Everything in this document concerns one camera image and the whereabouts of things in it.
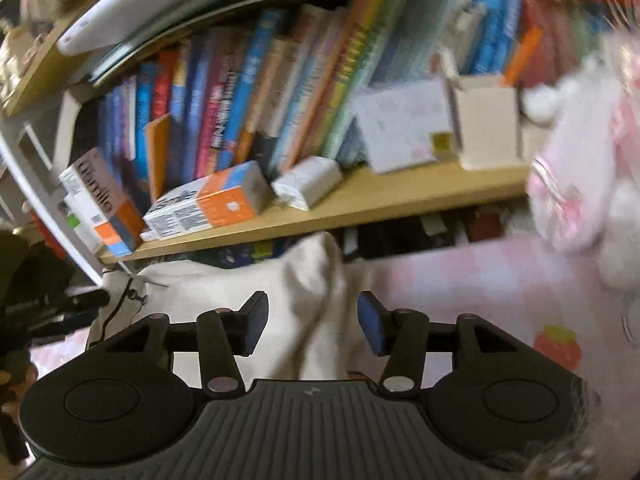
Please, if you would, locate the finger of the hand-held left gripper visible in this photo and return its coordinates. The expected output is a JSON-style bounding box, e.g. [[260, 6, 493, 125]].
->
[[30, 287, 112, 333]]

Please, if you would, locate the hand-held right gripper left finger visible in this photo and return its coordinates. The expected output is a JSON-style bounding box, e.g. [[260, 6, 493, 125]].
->
[[102, 291, 271, 396]]

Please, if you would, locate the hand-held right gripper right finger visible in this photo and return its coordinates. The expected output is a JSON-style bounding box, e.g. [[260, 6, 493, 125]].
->
[[356, 290, 526, 396]]

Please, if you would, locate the beige t-shirt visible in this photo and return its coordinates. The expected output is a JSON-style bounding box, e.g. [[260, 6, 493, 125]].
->
[[85, 232, 381, 381]]

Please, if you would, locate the person's left hand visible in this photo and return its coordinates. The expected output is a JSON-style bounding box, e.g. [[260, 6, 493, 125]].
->
[[0, 362, 40, 416]]

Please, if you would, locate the tall orange white box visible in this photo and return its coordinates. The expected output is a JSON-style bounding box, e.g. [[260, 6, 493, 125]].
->
[[57, 147, 146, 258]]

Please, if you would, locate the wooden white bookshelf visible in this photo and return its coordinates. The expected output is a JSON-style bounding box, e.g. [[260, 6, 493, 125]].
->
[[0, 0, 640, 286]]

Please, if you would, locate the flat orange white box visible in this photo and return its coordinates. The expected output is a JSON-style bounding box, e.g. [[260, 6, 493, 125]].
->
[[140, 160, 276, 241]]

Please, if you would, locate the white charger adapter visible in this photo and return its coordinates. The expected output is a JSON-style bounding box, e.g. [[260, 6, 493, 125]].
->
[[270, 155, 346, 211]]

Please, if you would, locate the white label card box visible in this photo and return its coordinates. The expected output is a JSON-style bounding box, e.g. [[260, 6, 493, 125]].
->
[[350, 77, 463, 173]]

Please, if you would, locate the cream pen holder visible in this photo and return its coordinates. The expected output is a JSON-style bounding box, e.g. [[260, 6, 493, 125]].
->
[[447, 72, 523, 171]]

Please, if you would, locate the row of colourful books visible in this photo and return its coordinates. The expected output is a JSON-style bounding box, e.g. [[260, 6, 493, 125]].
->
[[95, 0, 640, 191]]

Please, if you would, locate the white pink bunny plush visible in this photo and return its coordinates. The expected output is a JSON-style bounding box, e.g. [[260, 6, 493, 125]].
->
[[520, 30, 640, 291]]

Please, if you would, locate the grey fluffy cloth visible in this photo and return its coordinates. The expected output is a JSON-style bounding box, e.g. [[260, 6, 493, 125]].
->
[[490, 370, 640, 480]]

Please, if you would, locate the white tablet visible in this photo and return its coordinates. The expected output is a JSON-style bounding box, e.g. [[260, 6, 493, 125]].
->
[[55, 0, 301, 56]]

